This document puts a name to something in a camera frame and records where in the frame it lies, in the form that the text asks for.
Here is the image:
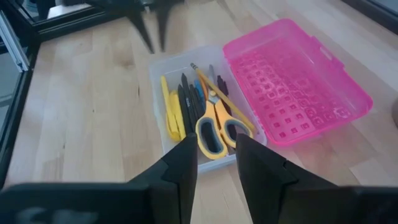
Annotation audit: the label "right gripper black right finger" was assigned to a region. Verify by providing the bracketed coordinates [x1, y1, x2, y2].
[235, 133, 398, 224]

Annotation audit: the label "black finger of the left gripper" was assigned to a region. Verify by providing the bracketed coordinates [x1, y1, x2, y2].
[155, 2, 175, 53]
[124, 10, 156, 54]

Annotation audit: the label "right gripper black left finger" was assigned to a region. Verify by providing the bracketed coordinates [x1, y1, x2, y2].
[0, 133, 199, 224]

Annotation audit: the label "blue pen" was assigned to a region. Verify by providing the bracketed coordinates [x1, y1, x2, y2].
[193, 78, 206, 110]

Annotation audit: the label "yellow pen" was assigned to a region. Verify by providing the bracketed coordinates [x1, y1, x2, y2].
[169, 91, 187, 141]
[160, 75, 182, 142]

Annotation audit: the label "black pen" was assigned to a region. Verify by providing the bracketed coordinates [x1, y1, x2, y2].
[177, 83, 194, 135]
[181, 73, 200, 128]
[189, 83, 205, 121]

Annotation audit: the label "yellow handled scissors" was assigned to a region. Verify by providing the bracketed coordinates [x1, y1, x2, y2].
[195, 63, 254, 161]

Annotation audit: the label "pink lid clear supply box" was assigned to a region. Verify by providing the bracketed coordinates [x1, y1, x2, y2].
[148, 17, 374, 175]

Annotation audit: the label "black aluminium table frame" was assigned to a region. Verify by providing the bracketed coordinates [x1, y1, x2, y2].
[0, 0, 398, 187]

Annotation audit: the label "silver aluminium rail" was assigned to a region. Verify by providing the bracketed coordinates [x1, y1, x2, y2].
[0, 11, 30, 73]

